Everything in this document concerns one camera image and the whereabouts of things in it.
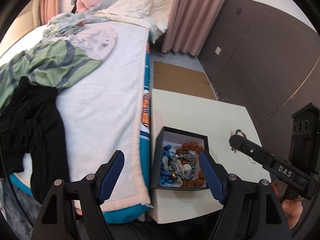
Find flattened brown cardboard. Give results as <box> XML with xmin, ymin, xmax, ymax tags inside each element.
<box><xmin>153</xmin><ymin>61</ymin><xmax>216</xmax><ymax>100</ymax></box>

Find bed with white sheet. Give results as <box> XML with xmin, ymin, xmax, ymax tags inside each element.
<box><xmin>0</xmin><ymin>17</ymin><xmax>153</xmax><ymax>224</ymax></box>

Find blue braided rope bracelet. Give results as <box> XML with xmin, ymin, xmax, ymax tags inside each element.
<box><xmin>159</xmin><ymin>144</ymin><xmax>179</xmax><ymax>188</ymax></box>

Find white duvet and pillows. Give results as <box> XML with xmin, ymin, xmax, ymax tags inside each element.
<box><xmin>94</xmin><ymin>0</ymin><xmax>174</xmax><ymax>43</ymax></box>

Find pink curtain left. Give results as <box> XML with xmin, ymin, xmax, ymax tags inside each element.
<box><xmin>40</xmin><ymin>0</ymin><xmax>60</xmax><ymax>25</ymax></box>

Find person's right hand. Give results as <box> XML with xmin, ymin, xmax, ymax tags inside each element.
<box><xmin>271</xmin><ymin>179</ymin><xmax>303</xmax><ymax>230</ymax></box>

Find black jewelry box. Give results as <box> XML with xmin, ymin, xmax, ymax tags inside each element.
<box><xmin>150</xmin><ymin>126</ymin><xmax>209</xmax><ymax>191</ymax></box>

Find teal printed bed skirt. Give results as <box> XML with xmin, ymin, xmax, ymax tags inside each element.
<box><xmin>1</xmin><ymin>22</ymin><xmax>150</xmax><ymax>224</ymax></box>

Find green patterned blanket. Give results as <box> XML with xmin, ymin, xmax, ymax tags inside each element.
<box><xmin>1</xmin><ymin>40</ymin><xmax>103</xmax><ymax>108</ymax></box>

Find pink curtain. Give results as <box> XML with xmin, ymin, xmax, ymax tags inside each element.
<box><xmin>161</xmin><ymin>0</ymin><xmax>225</xmax><ymax>56</ymax></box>
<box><xmin>40</xmin><ymin>0</ymin><xmax>60</xmax><ymax>25</ymax></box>

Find white wall socket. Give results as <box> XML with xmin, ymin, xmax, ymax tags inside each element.
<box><xmin>215</xmin><ymin>47</ymin><xmax>221</xmax><ymax>55</ymax></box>

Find pale printed t-shirt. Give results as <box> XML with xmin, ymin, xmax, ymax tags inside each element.
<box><xmin>66</xmin><ymin>25</ymin><xmax>118</xmax><ymax>62</ymax></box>

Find black garment on bed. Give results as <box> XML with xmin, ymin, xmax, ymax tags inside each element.
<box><xmin>1</xmin><ymin>77</ymin><xmax>70</xmax><ymax>203</ymax></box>

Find white translucent shell ornament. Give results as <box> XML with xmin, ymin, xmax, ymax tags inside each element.
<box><xmin>175</xmin><ymin>159</ymin><xmax>195</xmax><ymax>180</ymax></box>

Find white foam table board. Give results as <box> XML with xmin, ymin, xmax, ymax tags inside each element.
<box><xmin>149</xmin><ymin>89</ymin><xmax>270</xmax><ymax>224</ymax></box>

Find dark green bead bracelet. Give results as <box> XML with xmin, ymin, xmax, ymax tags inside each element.
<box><xmin>230</xmin><ymin>128</ymin><xmax>249</xmax><ymax>140</ymax></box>

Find pink curtain right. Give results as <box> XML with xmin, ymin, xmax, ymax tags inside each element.
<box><xmin>161</xmin><ymin>0</ymin><xmax>225</xmax><ymax>56</ymax></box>

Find brown wooden bead bracelet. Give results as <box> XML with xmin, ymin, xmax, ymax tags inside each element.
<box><xmin>175</xmin><ymin>141</ymin><xmax>207</xmax><ymax>188</ymax></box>

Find pink plush toy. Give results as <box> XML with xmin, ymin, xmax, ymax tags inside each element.
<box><xmin>75</xmin><ymin>0</ymin><xmax>101</xmax><ymax>14</ymax></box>

